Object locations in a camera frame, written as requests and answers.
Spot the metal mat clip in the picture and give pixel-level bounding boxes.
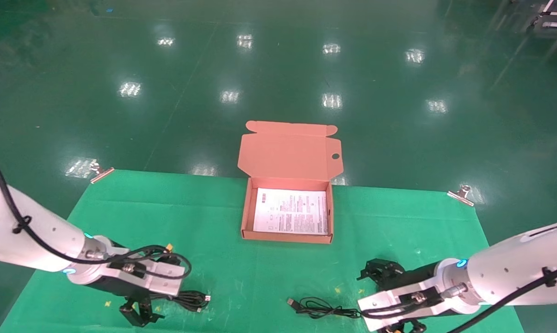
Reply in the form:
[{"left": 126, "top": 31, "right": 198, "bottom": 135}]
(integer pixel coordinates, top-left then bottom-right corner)
[
  {"left": 90, "top": 161, "right": 116, "bottom": 185},
  {"left": 447, "top": 185, "right": 475, "bottom": 207}
]

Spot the white metal cart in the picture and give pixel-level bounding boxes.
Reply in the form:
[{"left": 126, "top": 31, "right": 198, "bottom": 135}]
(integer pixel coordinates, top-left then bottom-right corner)
[{"left": 532, "top": 0, "right": 557, "bottom": 30}]

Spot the green table mat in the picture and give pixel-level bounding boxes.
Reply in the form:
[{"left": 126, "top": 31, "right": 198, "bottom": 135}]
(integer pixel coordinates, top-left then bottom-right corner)
[{"left": 0, "top": 169, "right": 524, "bottom": 333}]

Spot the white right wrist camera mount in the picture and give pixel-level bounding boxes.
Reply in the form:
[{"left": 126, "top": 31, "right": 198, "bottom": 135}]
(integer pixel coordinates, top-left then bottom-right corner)
[{"left": 358, "top": 285, "right": 446, "bottom": 332}]

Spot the black data cable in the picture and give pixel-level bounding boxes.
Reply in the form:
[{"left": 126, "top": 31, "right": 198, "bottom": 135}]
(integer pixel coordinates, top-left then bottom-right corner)
[{"left": 161, "top": 290, "right": 211, "bottom": 313}]

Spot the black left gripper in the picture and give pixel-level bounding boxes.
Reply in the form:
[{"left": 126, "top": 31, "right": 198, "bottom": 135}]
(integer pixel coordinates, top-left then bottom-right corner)
[{"left": 85, "top": 276, "right": 165, "bottom": 327}]

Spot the orange cardboard box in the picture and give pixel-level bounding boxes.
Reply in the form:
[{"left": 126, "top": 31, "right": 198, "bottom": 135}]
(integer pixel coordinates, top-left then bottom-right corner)
[{"left": 237, "top": 120, "right": 345, "bottom": 245}]

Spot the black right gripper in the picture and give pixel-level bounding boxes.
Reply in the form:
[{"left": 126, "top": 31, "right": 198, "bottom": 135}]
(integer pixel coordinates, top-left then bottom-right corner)
[{"left": 357, "top": 259, "right": 444, "bottom": 290}]

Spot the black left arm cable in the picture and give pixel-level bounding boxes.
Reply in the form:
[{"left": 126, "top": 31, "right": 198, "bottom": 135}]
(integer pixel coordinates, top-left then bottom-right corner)
[{"left": 0, "top": 152, "right": 192, "bottom": 281}]

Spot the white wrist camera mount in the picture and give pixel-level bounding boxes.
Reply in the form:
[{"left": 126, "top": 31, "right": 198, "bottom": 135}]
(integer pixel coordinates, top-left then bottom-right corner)
[
  {"left": 106, "top": 256, "right": 184, "bottom": 297},
  {"left": 358, "top": 285, "right": 446, "bottom": 332}
]

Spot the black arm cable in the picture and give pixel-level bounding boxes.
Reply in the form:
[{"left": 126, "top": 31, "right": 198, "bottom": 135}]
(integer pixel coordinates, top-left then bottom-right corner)
[
  {"left": 0, "top": 152, "right": 192, "bottom": 281},
  {"left": 361, "top": 257, "right": 557, "bottom": 333}
]

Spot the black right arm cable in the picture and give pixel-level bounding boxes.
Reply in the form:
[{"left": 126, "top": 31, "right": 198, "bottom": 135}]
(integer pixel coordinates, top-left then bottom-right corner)
[{"left": 361, "top": 257, "right": 557, "bottom": 333}]

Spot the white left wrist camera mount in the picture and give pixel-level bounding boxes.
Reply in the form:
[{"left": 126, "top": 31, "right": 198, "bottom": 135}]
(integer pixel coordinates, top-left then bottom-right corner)
[{"left": 106, "top": 256, "right": 184, "bottom": 297}]

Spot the white printed instruction sheet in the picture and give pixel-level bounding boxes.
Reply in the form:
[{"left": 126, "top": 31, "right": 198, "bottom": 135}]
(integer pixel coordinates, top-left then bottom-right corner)
[{"left": 253, "top": 187, "right": 330, "bottom": 235}]

